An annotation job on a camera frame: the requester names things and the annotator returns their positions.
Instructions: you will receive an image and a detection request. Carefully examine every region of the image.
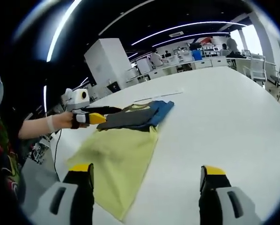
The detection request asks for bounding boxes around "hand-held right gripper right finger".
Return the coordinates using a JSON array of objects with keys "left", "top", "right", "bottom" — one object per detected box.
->
[{"left": 199, "top": 165, "right": 262, "bottom": 225}]

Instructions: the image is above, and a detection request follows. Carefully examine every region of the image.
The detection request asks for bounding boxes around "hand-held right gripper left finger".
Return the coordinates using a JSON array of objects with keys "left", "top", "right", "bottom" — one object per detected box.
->
[{"left": 29, "top": 163, "right": 95, "bottom": 225}]

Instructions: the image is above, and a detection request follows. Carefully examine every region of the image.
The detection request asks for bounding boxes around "yellow blue grey garment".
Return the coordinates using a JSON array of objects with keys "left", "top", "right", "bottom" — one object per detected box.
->
[{"left": 66, "top": 100, "right": 176, "bottom": 222}]

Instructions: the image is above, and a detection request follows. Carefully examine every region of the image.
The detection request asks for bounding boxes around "white template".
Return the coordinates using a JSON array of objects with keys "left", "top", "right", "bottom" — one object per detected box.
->
[{"left": 134, "top": 88, "right": 184, "bottom": 103}]

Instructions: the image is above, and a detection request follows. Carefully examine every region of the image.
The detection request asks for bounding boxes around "person's left hand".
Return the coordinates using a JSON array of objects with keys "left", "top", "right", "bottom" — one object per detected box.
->
[{"left": 52, "top": 112, "right": 81, "bottom": 129}]

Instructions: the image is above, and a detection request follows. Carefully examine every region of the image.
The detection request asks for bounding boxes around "black floor bin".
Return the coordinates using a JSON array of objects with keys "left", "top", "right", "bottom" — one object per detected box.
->
[{"left": 107, "top": 82, "right": 121, "bottom": 92}]

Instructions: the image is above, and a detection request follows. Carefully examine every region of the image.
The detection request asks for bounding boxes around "short ceiling light strip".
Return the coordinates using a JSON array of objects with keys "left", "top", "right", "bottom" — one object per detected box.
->
[{"left": 43, "top": 85, "right": 48, "bottom": 113}]

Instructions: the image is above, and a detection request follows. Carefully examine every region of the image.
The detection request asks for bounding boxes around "white square pillar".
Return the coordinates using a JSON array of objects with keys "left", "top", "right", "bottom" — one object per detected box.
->
[{"left": 83, "top": 38, "right": 131, "bottom": 91}]

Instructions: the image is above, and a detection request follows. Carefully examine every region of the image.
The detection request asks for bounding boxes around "curved ceiling light strip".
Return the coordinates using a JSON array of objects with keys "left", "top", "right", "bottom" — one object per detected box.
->
[{"left": 46, "top": 0, "right": 83, "bottom": 63}]

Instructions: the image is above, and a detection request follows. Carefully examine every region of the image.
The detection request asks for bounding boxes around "white counter with drawers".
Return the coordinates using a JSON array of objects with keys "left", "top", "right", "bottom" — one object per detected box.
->
[{"left": 128, "top": 56, "right": 227, "bottom": 82}]

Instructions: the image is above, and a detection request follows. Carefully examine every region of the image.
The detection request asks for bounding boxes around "long arc ceiling light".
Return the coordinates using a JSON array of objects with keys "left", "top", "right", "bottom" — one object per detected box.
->
[
  {"left": 132, "top": 21, "right": 247, "bottom": 45},
  {"left": 151, "top": 32, "right": 231, "bottom": 47}
]

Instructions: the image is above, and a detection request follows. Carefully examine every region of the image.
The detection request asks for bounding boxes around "white office chair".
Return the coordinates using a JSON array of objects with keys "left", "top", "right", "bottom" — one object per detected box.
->
[{"left": 244, "top": 53, "right": 267, "bottom": 82}]

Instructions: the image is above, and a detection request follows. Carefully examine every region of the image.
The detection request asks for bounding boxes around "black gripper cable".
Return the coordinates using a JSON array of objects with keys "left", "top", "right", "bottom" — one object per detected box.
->
[{"left": 53, "top": 128, "right": 61, "bottom": 181}]

